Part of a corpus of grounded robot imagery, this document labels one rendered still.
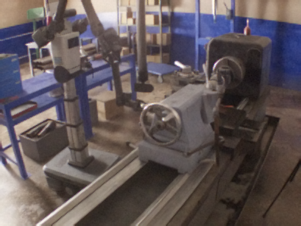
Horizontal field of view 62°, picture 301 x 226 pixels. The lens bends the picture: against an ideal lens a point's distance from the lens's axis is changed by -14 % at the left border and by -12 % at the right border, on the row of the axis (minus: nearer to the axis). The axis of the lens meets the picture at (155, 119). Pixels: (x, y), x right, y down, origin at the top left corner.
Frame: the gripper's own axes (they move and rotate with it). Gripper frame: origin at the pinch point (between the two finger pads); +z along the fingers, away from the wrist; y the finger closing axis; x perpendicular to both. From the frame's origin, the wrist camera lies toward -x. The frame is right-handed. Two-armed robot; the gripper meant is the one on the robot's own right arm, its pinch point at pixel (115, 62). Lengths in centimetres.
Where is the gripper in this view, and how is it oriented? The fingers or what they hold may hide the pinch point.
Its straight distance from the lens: 179.2
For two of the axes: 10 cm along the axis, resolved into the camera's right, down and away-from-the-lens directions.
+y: 3.7, -4.0, 8.4
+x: -7.9, 3.3, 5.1
